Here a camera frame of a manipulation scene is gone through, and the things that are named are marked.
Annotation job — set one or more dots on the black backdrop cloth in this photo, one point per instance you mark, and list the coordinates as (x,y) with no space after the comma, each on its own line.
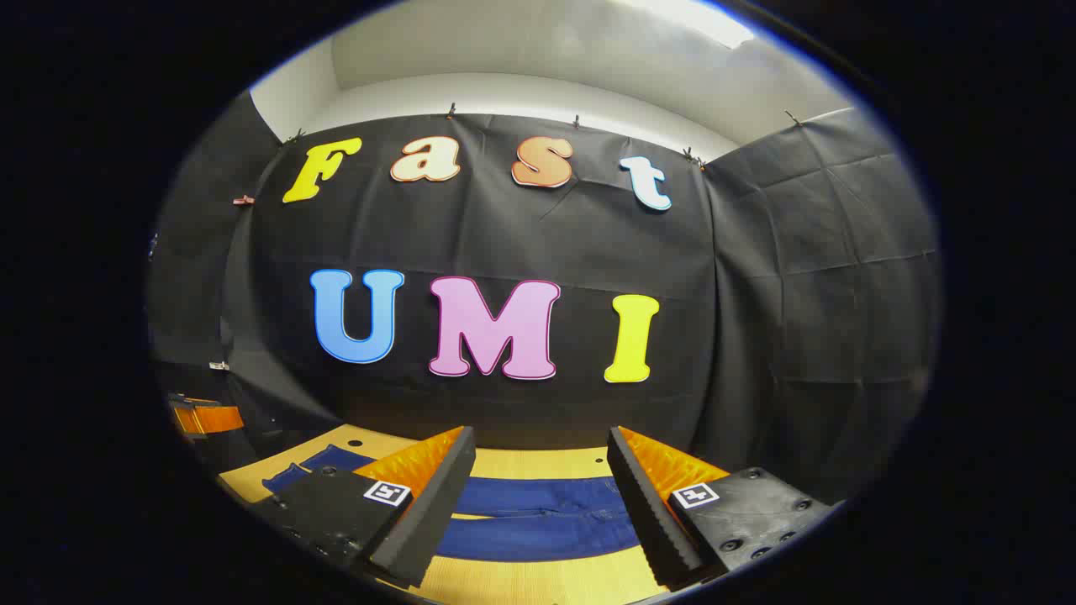
(521,227)

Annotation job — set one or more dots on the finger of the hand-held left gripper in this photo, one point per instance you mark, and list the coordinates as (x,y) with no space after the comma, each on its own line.
(210,418)

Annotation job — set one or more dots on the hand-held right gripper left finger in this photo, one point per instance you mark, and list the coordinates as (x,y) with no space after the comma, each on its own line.
(424,512)

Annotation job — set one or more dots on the blue denim jeans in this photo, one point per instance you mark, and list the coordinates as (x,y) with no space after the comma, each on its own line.
(538,521)

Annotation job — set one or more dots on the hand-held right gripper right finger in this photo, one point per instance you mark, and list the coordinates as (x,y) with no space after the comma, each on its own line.
(651,512)

